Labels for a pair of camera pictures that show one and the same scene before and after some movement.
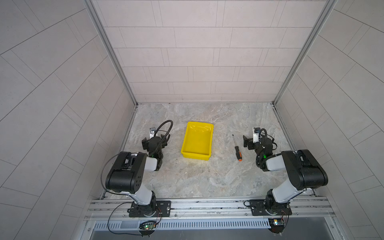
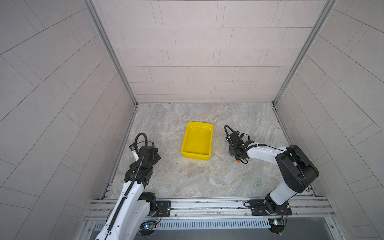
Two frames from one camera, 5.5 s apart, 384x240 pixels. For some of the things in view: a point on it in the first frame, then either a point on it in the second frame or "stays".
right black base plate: [258, 208] stays
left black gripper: [144, 142] -> [154, 159]
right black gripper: [251, 142] -> [230, 151]
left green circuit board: [147, 225] stays
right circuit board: [277, 225] stays
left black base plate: [158, 208] stays
